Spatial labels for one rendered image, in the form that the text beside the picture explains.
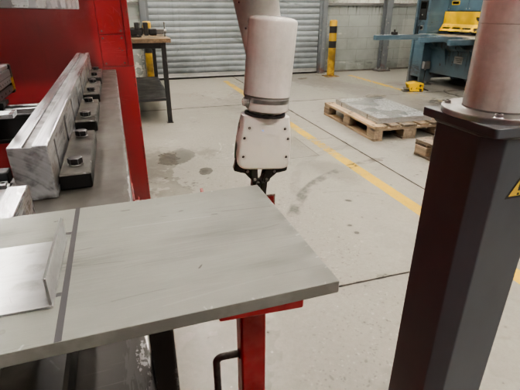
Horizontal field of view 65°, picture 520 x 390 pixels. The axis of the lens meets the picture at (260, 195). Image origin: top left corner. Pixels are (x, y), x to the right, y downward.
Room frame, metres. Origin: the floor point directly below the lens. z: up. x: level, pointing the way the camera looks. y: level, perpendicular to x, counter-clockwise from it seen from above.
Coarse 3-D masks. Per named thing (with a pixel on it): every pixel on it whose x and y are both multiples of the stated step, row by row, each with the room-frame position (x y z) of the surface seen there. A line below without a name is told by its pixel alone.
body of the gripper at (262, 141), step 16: (240, 128) 0.72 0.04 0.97; (256, 128) 0.72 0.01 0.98; (272, 128) 0.72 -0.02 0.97; (288, 128) 0.73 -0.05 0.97; (240, 144) 0.71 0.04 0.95; (256, 144) 0.71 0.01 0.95; (272, 144) 0.72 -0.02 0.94; (288, 144) 0.73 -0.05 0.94; (240, 160) 0.71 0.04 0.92; (256, 160) 0.71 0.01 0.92; (272, 160) 0.72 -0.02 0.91; (288, 160) 0.73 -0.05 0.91
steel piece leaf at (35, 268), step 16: (64, 240) 0.27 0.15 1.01; (0, 256) 0.26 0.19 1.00; (16, 256) 0.26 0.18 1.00; (32, 256) 0.26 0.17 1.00; (48, 256) 0.26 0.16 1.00; (0, 272) 0.24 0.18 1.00; (16, 272) 0.24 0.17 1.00; (32, 272) 0.24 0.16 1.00; (48, 272) 0.21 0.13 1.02; (0, 288) 0.22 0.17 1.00; (16, 288) 0.22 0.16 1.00; (32, 288) 0.22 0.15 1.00; (48, 288) 0.20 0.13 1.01; (0, 304) 0.20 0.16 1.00; (16, 304) 0.20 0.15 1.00; (32, 304) 0.20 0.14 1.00; (48, 304) 0.20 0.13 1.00
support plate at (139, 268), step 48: (240, 192) 0.38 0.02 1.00; (0, 240) 0.29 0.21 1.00; (48, 240) 0.29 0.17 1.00; (96, 240) 0.29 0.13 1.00; (144, 240) 0.29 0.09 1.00; (192, 240) 0.29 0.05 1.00; (240, 240) 0.29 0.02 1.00; (288, 240) 0.29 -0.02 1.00; (96, 288) 0.22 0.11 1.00; (144, 288) 0.22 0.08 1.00; (192, 288) 0.22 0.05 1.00; (240, 288) 0.22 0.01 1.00; (288, 288) 0.22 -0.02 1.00; (336, 288) 0.23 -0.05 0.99; (0, 336) 0.18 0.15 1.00; (48, 336) 0.18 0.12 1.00; (96, 336) 0.18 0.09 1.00
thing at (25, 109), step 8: (0, 104) 1.39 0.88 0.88; (16, 104) 1.46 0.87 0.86; (24, 104) 1.46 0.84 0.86; (32, 104) 1.47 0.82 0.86; (24, 112) 1.42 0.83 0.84; (0, 120) 1.40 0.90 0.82; (8, 120) 1.40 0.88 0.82; (16, 120) 1.41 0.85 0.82; (24, 120) 1.42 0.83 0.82; (0, 128) 1.39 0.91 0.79; (8, 128) 1.40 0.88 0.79; (16, 128) 1.41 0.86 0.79; (0, 136) 1.39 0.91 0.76; (8, 136) 1.40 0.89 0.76
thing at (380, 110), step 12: (348, 108) 4.60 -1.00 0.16; (360, 108) 4.42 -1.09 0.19; (372, 108) 4.42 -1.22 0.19; (384, 108) 4.42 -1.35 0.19; (396, 108) 4.42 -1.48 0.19; (408, 108) 4.42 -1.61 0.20; (372, 120) 4.08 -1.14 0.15; (384, 120) 4.00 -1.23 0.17; (396, 120) 4.03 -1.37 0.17; (408, 120) 4.06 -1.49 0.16; (420, 120) 4.10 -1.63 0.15
